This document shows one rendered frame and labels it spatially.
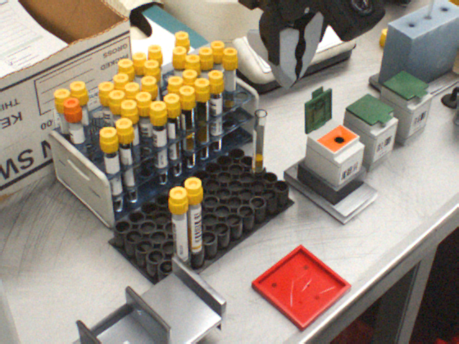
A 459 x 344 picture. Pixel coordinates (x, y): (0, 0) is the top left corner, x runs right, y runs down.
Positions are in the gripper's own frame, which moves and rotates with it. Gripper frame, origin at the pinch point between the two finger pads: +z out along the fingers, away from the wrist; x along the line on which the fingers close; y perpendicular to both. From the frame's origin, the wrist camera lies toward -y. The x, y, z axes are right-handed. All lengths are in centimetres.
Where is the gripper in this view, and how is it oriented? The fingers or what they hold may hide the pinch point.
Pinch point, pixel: (293, 80)
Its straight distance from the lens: 77.1
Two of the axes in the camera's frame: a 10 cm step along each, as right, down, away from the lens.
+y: -6.9, -5.0, 5.2
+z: -0.6, 7.5, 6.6
